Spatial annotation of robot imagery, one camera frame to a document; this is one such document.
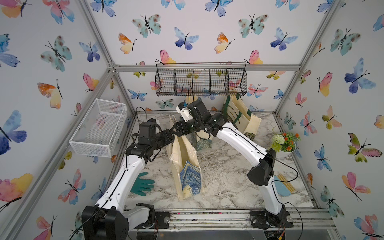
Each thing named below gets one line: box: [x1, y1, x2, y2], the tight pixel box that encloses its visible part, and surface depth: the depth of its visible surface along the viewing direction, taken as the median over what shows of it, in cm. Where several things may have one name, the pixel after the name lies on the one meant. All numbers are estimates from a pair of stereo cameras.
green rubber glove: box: [130, 172, 155, 196], surface depth 86 cm
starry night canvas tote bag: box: [166, 115, 205, 200], surface depth 74 cm
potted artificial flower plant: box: [271, 132, 301, 160], surface depth 88 cm
